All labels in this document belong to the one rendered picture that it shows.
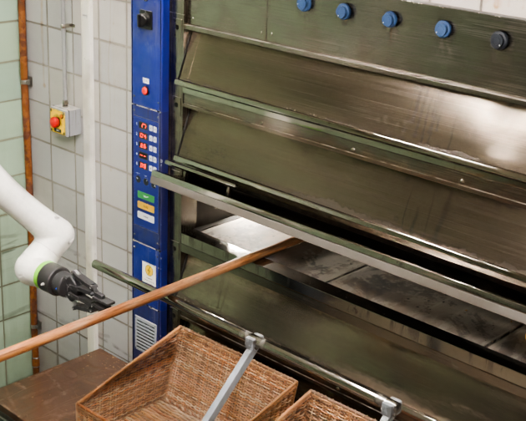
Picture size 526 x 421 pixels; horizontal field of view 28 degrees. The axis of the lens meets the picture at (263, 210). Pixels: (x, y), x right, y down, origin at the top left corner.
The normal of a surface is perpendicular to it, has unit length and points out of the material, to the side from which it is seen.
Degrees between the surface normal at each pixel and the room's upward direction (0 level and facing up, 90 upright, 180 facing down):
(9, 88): 90
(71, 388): 0
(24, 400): 0
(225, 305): 70
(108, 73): 90
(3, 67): 90
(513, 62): 90
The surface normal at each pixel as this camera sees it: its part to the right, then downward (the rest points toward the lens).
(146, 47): -0.69, 0.22
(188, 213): 0.73, 0.26
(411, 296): 0.04, -0.94
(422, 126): -0.63, -0.11
